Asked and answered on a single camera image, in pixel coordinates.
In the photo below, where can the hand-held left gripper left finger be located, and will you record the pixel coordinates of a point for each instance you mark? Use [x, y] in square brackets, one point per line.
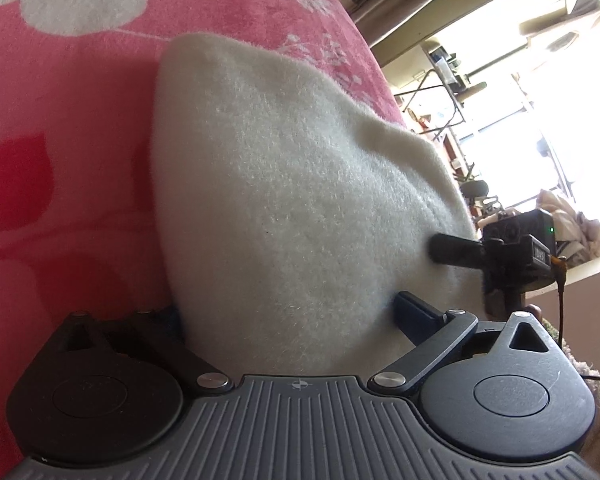
[177, 347]

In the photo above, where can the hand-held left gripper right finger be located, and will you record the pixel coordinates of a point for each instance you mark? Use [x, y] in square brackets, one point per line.
[410, 312]

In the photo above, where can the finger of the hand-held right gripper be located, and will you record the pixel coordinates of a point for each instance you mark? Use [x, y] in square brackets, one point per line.
[457, 250]

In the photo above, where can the white fuzzy sweater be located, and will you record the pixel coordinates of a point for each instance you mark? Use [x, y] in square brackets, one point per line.
[280, 185]

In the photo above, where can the pile of light clothes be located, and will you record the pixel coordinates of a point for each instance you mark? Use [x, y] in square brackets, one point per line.
[575, 230]

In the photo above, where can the office chair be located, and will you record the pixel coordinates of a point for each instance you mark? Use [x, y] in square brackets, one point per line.
[477, 192]

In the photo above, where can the folding table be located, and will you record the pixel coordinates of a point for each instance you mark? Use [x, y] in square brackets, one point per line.
[445, 85]

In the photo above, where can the beige curtain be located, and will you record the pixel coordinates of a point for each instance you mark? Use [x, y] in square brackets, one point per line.
[430, 10]

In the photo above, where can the pink floral blanket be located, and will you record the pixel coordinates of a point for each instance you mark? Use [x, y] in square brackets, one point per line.
[80, 110]

